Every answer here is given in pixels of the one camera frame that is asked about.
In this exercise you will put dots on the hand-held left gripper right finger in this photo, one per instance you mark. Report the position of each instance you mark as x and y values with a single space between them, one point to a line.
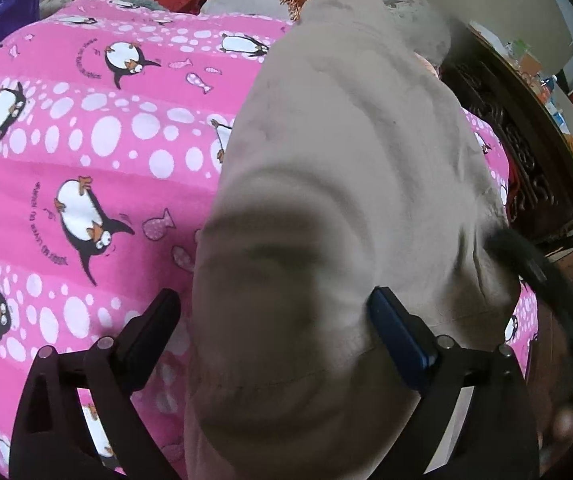
396 335

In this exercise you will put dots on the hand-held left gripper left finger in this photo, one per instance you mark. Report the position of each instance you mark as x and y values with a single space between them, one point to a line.
159 332

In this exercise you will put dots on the pink penguin print blanket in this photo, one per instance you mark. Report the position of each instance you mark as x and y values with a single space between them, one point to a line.
66 125

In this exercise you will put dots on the beige zip jacket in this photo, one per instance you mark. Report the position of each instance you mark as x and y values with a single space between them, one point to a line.
341 135

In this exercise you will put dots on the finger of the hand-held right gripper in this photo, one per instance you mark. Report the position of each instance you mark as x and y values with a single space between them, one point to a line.
546 285

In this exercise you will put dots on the dark carved wooden cabinet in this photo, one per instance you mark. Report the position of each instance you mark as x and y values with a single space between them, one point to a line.
531 160

